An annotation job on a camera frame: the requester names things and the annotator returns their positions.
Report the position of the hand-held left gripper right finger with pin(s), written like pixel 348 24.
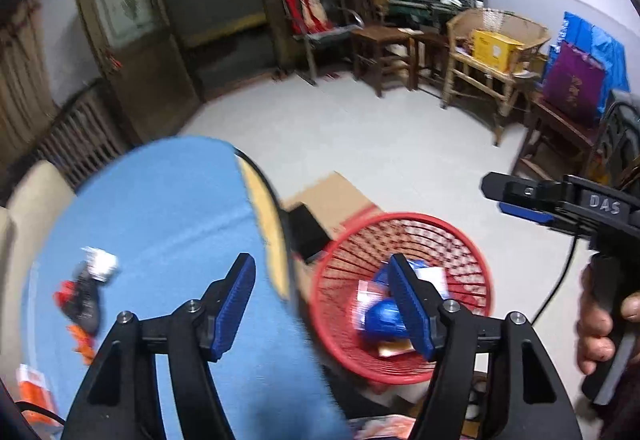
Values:
pixel 407 305

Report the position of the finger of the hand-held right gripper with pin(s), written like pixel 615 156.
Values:
pixel 520 190
pixel 525 213

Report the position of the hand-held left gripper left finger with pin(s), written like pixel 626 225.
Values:
pixel 232 305

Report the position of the blue plastic bag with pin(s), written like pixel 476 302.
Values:
pixel 382 320

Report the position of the red plastic basket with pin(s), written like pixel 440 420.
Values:
pixel 450 245

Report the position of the black plastic bag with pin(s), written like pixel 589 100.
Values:
pixel 82 300

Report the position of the small orange wrapper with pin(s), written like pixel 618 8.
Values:
pixel 82 342

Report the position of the red plastic bag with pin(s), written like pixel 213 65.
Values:
pixel 64 295

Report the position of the person's right hand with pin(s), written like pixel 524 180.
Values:
pixel 595 345

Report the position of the dark wooden chair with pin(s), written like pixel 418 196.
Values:
pixel 550 129

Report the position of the flat black object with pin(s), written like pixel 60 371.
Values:
pixel 305 230

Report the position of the round table, blue cloth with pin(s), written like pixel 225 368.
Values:
pixel 165 220

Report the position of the purple bag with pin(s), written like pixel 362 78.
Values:
pixel 575 84

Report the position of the pink printed cloth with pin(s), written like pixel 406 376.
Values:
pixel 382 427

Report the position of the large brown cardboard box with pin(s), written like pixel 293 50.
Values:
pixel 335 200

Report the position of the wicker armchair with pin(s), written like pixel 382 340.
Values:
pixel 465 69

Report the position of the yellow cardboard box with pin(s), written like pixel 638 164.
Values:
pixel 495 49

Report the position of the blue plastic sheet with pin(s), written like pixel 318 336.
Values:
pixel 605 49

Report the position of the wooden stool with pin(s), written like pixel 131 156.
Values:
pixel 432 44
pixel 380 37

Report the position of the cluttered desk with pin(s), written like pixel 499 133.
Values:
pixel 420 9

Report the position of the orange and white box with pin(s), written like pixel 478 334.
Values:
pixel 32 390

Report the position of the wooden crib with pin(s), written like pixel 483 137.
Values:
pixel 85 134

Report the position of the cream leather sofa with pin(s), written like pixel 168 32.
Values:
pixel 35 190

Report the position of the open wooden glass door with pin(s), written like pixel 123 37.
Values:
pixel 150 84

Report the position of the red cloth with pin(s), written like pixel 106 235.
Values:
pixel 300 9

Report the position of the beige curtains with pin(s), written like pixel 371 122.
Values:
pixel 20 69

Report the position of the metal frame chair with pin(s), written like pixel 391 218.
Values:
pixel 325 34

